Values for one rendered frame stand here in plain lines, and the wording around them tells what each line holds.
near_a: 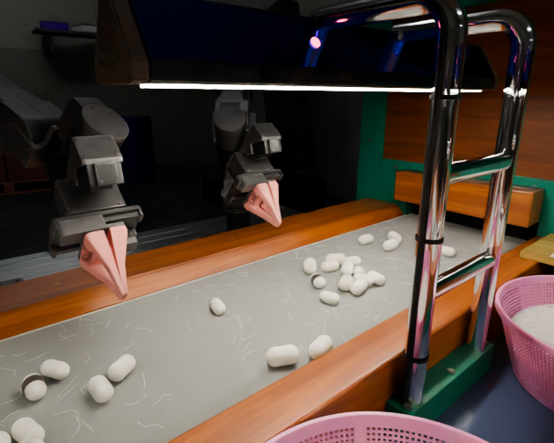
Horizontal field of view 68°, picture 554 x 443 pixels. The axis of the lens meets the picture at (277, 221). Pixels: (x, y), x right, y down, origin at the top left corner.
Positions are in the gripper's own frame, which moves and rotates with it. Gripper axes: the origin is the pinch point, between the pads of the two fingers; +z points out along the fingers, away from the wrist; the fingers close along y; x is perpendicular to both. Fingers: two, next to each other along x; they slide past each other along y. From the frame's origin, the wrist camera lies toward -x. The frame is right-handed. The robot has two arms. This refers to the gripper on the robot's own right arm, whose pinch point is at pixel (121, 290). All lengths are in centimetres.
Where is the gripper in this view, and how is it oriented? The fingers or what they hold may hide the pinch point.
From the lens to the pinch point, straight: 51.0
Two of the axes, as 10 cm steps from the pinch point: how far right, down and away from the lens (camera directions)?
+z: 4.9, 7.9, -3.6
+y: 7.6, -1.9, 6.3
